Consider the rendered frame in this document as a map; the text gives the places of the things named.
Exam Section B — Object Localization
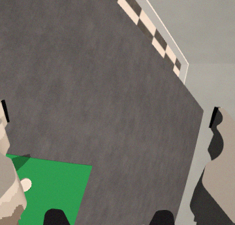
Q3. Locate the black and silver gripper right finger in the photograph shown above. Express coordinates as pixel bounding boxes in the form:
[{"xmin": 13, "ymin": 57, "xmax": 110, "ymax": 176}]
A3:
[{"xmin": 190, "ymin": 107, "xmax": 235, "ymax": 225}]

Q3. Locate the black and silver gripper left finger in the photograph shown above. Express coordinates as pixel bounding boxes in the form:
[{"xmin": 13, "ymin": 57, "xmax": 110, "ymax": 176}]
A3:
[{"xmin": 0, "ymin": 100, "xmax": 27, "ymax": 225}]

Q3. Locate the green felt mat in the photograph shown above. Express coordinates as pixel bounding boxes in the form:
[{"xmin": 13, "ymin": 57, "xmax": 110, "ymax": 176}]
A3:
[{"xmin": 6, "ymin": 154, "xmax": 92, "ymax": 225}]

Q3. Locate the beige round disc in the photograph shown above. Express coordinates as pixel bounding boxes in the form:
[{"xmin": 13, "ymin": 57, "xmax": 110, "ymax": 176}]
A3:
[{"xmin": 20, "ymin": 178, "xmax": 31, "ymax": 192}]

